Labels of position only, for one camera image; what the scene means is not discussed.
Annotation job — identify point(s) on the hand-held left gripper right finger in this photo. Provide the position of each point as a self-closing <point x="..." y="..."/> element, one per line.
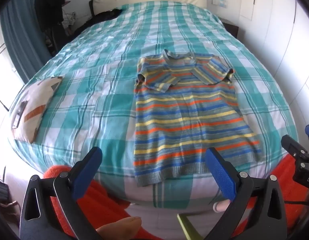
<point x="219" y="177"/>

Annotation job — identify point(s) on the blue curtain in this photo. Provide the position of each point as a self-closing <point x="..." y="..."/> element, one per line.
<point x="22" y="37"/>

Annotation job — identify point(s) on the dark nightstand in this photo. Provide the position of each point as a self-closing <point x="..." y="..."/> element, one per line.
<point x="230" y="28"/>

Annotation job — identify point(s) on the olive green strip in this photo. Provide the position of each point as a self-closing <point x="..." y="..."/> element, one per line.
<point x="188" y="226"/>

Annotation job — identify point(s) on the person's left hand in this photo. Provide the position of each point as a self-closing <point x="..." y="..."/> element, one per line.
<point x="119" y="227"/>

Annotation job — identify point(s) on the pile of light clothes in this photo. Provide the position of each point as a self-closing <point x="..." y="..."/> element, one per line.
<point x="68" y="20"/>

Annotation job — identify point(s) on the patterned white orange pillow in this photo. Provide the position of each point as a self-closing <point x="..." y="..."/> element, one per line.
<point x="34" y="107"/>

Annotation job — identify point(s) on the teal checkered bed blanket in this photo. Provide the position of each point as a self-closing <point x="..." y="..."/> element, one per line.
<point x="102" y="85"/>

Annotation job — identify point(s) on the white wall socket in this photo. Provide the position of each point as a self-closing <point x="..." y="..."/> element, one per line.
<point x="219" y="2"/>

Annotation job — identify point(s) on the black cloth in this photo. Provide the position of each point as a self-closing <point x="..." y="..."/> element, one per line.
<point x="100" y="17"/>

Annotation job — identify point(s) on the striped knit shirt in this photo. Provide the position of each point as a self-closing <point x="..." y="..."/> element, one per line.
<point x="187" y="120"/>

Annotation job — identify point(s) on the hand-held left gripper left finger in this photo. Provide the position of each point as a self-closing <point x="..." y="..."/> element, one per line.
<point x="87" y="172"/>

